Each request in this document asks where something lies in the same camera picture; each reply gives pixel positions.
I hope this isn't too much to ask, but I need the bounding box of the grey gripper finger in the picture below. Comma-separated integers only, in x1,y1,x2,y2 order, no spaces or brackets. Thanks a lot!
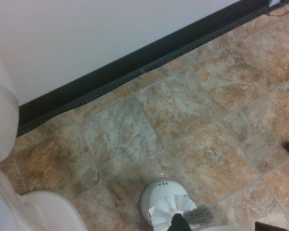
254,221,276,231

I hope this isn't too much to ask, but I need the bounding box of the white toilet brush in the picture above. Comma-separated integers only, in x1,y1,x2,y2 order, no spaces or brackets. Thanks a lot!
148,194,214,231

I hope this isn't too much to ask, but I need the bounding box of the white toilet brush holder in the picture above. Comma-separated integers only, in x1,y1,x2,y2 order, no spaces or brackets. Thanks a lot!
140,179,191,225

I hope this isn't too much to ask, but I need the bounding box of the black baseboard behind toilet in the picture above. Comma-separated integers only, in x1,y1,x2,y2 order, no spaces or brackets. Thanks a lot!
16,0,289,138

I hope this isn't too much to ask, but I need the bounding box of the white toilet bowl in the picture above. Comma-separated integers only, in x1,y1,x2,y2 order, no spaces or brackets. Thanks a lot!
0,47,88,231

